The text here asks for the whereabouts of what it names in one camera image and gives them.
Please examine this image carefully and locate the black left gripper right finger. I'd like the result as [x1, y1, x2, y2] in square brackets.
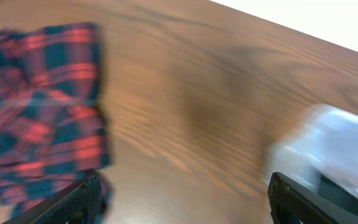
[268, 172, 358, 224]

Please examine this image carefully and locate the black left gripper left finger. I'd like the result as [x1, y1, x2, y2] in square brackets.
[3, 174, 102, 224]

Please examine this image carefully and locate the red plaid flannel shirt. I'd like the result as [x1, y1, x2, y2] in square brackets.
[0, 22, 111, 216]

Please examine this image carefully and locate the clear plastic storage container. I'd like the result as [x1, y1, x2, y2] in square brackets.
[262, 105, 358, 200]

